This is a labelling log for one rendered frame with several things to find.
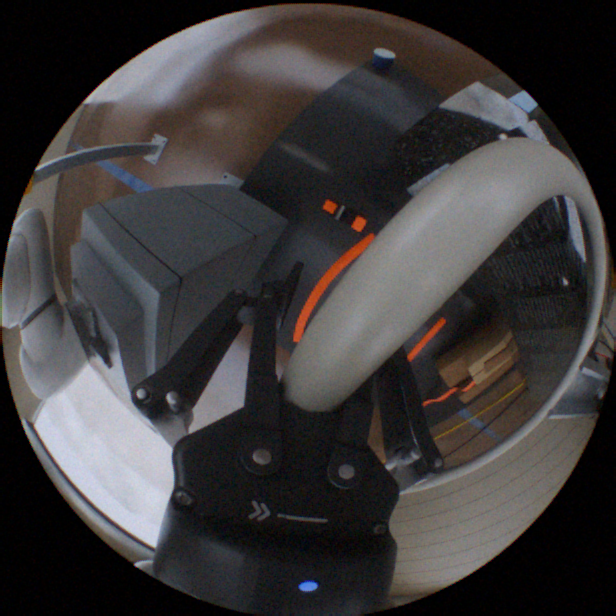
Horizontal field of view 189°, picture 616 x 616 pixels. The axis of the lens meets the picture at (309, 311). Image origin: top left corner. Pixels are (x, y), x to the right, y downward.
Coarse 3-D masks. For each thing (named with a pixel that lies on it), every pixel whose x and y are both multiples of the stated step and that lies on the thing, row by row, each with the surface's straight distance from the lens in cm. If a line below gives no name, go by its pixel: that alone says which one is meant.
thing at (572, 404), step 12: (588, 360) 51; (564, 372) 47; (588, 372) 47; (600, 372) 59; (576, 384) 56; (588, 384) 65; (600, 384) 78; (564, 396) 55; (576, 396) 62; (588, 396) 73; (552, 408) 49; (564, 408) 55; (576, 408) 63; (588, 408) 75
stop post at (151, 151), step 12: (120, 144) 149; (132, 144) 151; (144, 144) 155; (156, 144) 162; (72, 156) 132; (84, 156) 135; (96, 156) 138; (108, 156) 142; (120, 156) 147; (144, 156) 175; (156, 156) 161; (36, 168) 133; (48, 168) 130; (60, 168) 132; (36, 180) 130
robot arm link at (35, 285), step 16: (32, 208) 55; (16, 224) 53; (32, 224) 51; (16, 240) 50; (32, 240) 49; (48, 240) 54; (16, 256) 48; (32, 256) 49; (48, 256) 52; (16, 272) 47; (32, 272) 48; (48, 272) 51; (16, 288) 47; (32, 288) 48; (48, 288) 50; (16, 304) 48; (32, 304) 48; (48, 304) 50; (16, 320) 51
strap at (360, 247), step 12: (348, 252) 101; (360, 252) 101; (336, 264) 103; (324, 276) 105; (324, 288) 108; (312, 300) 112; (300, 324) 121; (300, 336) 126; (420, 348) 135; (444, 396) 166
